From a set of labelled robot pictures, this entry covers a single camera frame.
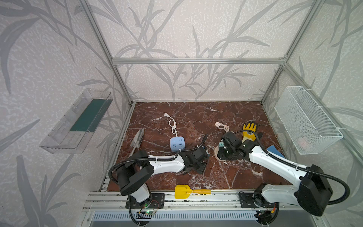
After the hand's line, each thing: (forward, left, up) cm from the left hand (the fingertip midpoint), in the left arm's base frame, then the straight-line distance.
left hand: (203, 167), depth 85 cm
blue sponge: (+10, -47, +2) cm, 48 cm away
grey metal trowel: (+18, +44, -1) cm, 48 cm away
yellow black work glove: (+22, -33, +1) cm, 40 cm away
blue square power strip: (+16, +17, +1) cm, 23 cm away
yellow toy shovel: (-13, +11, 0) cm, 17 cm away
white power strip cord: (+41, +28, +1) cm, 50 cm away
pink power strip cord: (+31, -15, 0) cm, 34 cm away
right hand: (+5, -8, +7) cm, 12 cm away
